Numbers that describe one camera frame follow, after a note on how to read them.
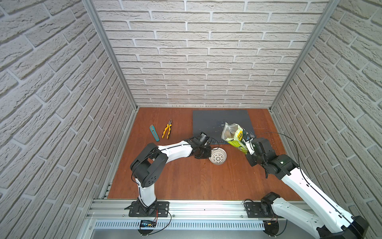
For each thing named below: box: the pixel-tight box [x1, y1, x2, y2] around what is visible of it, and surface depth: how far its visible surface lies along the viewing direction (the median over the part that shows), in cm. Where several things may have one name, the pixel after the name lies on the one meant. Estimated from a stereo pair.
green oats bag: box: [220, 121, 249, 155], surface depth 73 cm
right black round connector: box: [263, 220, 280, 237], surface depth 72 cm
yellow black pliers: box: [161, 119, 173, 139], surface depth 108 cm
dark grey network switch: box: [192, 109, 256, 145], surface depth 109 cm
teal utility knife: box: [149, 124, 160, 142], surface depth 105 cm
